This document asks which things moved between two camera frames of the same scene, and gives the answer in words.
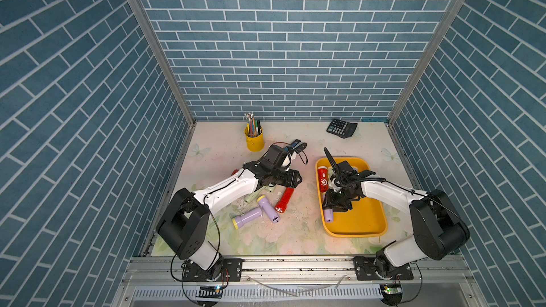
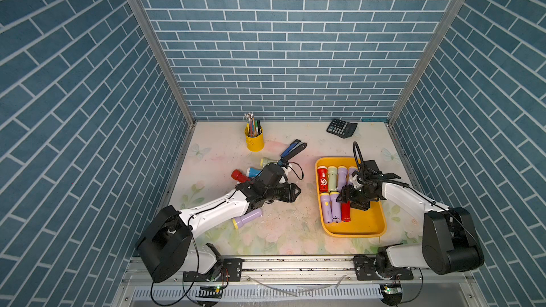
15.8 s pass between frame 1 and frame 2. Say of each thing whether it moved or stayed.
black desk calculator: stayed
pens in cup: stayed
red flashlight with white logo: stayed
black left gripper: moved
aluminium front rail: stayed
